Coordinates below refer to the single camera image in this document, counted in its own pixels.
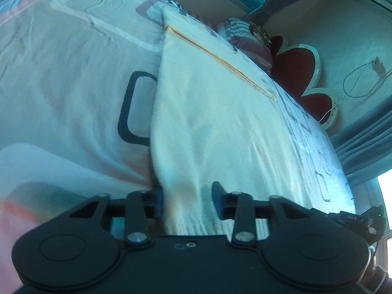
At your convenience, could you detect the cream knit sweater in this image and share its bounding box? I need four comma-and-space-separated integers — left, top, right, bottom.
151, 6, 322, 236

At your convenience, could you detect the person's hand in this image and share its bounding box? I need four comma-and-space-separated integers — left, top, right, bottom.
363, 266, 392, 294

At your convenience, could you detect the blue curtain far right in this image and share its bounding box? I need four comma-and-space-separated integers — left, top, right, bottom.
330, 96, 392, 188

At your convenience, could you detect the red white heart headboard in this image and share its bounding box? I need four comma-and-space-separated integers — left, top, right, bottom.
270, 36, 338, 130

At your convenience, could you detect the patterned pastel bed quilt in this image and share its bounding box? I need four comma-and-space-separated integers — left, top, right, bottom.
1, 0, 355, 293

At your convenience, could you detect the striped folded pillow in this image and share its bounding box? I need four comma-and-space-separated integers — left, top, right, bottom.
217, 18, 272, 73

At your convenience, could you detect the gold patterned bag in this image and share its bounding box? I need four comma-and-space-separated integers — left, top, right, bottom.
248, 22, 272, 48

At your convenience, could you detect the red black striped garment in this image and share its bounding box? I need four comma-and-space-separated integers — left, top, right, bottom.
163, 0, 215, 31

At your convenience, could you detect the white charging cable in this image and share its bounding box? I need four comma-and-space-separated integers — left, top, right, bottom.
318, 55, 392, 123

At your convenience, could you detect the wall power socket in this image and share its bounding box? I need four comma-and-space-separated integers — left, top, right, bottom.
371, 56, 387, 78

